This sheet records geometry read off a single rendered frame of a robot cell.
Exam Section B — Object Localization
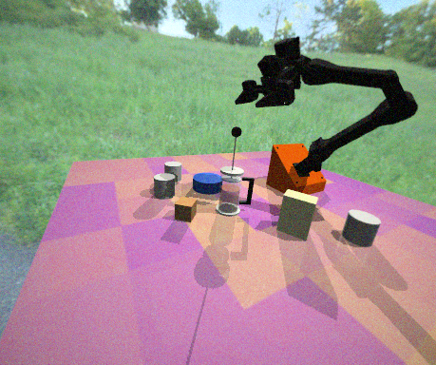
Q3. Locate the glass french press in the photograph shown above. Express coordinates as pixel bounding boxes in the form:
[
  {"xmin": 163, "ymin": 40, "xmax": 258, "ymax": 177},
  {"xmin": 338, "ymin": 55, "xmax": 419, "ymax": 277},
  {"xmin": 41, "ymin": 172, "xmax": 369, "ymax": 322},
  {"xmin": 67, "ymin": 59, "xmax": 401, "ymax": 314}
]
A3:
[{"xmin": 216, "ymin": 126, "xmax": 255, "ymax": 217}]

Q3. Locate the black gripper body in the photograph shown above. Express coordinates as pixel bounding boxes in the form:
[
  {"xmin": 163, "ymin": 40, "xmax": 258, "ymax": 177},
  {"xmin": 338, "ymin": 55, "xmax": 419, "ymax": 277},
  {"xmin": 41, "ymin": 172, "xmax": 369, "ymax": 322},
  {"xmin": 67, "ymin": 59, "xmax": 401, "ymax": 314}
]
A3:
[{"xmin": 242, "ymin": 73, "xmax": 295, "ymax": 106}]

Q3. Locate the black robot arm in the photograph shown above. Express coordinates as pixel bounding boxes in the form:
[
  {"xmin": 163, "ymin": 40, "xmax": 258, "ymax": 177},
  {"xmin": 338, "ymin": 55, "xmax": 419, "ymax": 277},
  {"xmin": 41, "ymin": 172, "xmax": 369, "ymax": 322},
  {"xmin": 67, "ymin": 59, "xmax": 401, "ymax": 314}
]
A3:
[{"xmin": 257, "ymin": 36, "xmax": 418, "ymax": 177}]

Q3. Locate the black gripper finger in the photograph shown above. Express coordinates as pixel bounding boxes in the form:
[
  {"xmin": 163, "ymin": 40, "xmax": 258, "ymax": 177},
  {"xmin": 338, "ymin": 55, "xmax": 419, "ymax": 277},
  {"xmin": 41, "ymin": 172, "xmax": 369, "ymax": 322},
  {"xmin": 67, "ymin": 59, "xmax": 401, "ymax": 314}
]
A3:
[
  {"xmin": 235, "ymin": 84, "xmax": 253, "ymax": 105},
  {"xmin": 256, "ymin": 84, "xmax": 285, "ymax": 107}
]

